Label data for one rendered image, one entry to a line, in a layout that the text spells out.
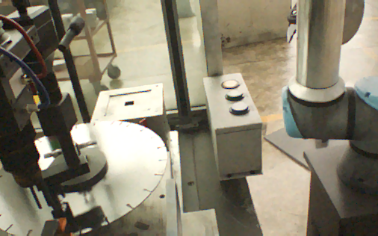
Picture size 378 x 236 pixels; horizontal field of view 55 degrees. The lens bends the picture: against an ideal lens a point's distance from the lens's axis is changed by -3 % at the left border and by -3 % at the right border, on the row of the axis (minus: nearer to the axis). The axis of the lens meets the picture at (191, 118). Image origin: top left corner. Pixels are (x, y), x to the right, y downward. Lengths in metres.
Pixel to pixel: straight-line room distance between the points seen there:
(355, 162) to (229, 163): 0.28
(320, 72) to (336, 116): 0.11
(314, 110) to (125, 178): 0.39
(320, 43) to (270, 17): 3.25
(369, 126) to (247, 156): 0.28
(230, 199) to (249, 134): 0.15
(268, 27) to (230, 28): 0.41
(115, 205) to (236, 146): 0.36
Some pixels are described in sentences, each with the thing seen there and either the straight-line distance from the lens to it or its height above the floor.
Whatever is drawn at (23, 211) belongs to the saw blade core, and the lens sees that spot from 0.66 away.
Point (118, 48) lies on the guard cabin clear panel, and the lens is 1.08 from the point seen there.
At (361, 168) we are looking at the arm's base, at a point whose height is 0.80.
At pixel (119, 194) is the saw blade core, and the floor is 0.95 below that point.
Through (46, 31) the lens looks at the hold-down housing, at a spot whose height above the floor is 1.22.
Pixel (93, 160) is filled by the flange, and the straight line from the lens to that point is 0.69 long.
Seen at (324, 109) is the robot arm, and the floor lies 0.96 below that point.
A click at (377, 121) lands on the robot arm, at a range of 0.82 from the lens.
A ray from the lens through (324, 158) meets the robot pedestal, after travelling 0.99.
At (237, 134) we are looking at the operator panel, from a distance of 0.85.
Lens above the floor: 1.34
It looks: 30 degrees down
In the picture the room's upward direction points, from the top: 8 degrees counter-clockwise
